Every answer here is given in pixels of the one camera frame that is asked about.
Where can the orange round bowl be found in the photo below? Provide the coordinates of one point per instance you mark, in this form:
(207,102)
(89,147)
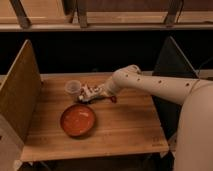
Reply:
(77,120)

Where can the right dark side panel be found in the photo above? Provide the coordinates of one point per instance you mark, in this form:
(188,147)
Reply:
(171,62)

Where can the small red white box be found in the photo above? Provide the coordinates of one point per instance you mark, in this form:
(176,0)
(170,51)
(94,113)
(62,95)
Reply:
(85,90)

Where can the clear plastic cup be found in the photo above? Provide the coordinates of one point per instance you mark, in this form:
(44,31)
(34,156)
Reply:
(73,88)

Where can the clear plastic bottle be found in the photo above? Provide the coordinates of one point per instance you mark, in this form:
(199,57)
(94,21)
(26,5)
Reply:
(94,95)

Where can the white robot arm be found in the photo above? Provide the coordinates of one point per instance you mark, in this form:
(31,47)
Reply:
(194,148)

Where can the dark red oblong object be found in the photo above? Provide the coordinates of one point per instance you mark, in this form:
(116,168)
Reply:
(113,99)

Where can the wooden background shelf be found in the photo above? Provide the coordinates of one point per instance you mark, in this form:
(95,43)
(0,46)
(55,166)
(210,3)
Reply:
(105,15)

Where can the left wooden side panel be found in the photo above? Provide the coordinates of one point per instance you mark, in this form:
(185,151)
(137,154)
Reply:
(19,91)

